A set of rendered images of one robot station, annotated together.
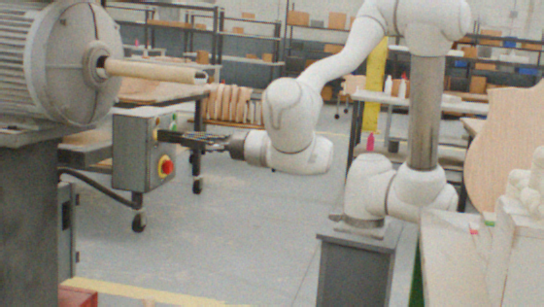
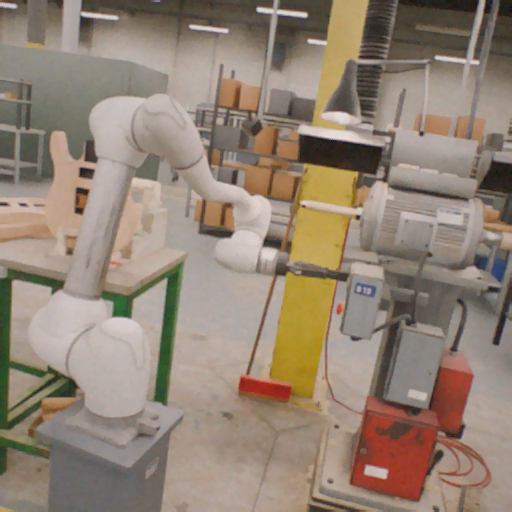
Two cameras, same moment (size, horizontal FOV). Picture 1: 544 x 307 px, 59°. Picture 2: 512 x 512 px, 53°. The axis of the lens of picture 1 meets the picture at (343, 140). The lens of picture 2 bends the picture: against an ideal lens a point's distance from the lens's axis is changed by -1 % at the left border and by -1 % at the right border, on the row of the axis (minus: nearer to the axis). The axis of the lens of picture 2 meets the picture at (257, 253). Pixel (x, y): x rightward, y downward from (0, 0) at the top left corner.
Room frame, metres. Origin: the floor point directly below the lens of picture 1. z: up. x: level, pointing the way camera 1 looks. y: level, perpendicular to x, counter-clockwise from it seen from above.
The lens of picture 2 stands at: (2.82, 0.29, 1.50)
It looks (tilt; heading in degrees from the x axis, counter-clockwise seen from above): 14 degrees down; 184
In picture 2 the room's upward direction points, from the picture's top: 9 degrees clockwise
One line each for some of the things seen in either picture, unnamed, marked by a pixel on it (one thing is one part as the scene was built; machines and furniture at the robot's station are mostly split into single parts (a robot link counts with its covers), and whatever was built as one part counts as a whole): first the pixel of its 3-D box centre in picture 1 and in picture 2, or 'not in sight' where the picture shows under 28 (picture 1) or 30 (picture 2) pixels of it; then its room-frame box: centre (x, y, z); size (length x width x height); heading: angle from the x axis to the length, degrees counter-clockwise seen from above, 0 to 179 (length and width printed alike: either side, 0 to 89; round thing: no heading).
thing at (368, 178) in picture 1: (370, 184); (116, 361); (1.65, -0.11, 0.87); 0.18 x 0.16 x 0.22; 63
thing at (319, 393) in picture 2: not in sight; (292, 383); (-0.06, 0.42, 0.02); 0.40 x 0.40 x 0.02; 84
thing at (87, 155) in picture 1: (102, 151); (383, 296); (1.16, 0.60, 1.02); 0.19 x 0.04 x 0.04; 174
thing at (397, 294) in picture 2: (52, 152); (407, 296); (1.10, 0.69, 1.02); 0.13 x 0.04 x 0.04; 84
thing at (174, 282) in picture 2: not in sight; (166, 354); (0.72, -0.20, 0.45); 0.05 x 0.05 x 0.90; 84
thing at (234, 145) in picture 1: (230, 144); (290, 266); (1.17, 0.28, 1.07); 0.09 x 0.08 x 0.07; 84
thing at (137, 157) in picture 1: (116, 156); (381, 310); (1.22, 0.59, 0.99); 0.24 x 0.21 x 0.26; 84
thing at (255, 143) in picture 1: (258, 148); (268, 261); (1.16, 0.21, 1.07); 0.09 x 0.06 x 0.09; 174
